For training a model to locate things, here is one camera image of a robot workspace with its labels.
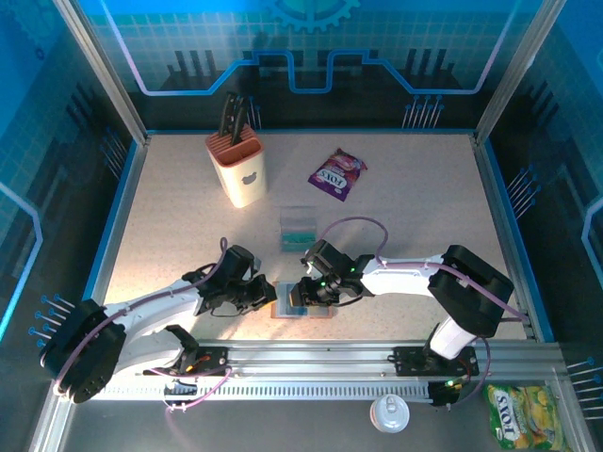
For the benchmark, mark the teal credit card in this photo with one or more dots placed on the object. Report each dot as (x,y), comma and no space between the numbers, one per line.
(297,241)

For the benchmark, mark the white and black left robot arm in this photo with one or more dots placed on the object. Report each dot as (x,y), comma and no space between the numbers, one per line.
(155,308)

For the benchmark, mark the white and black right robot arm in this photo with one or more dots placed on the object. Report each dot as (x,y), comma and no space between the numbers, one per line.
(400,278)

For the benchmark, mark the black connector box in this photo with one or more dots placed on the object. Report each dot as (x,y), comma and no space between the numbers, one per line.
(443,393)
(181,388)

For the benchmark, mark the beige knife block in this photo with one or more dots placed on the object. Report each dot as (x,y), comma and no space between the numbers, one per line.
(242,176)

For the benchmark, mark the purple candy bag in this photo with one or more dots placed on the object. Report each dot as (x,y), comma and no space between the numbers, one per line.
(337,174)

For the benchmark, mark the white tin can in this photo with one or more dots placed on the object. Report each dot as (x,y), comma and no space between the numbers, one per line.
(389,413)

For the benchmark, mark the yellow candy bag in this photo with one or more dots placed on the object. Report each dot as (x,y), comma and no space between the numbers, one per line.
(527,416)

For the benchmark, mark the aluminium mounting rail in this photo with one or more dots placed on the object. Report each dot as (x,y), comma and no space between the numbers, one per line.
(306,358)

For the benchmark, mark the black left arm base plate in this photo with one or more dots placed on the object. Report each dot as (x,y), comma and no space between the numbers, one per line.
(216,360)

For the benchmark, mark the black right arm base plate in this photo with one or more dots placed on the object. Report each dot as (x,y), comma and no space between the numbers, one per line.
(410,361)

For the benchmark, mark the aluminium side rail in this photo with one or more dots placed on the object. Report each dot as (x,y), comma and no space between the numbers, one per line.
(506,235)
(123,212)

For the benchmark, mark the aluminium frame post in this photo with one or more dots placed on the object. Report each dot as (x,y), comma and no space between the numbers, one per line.
(518,70)
(104,70)

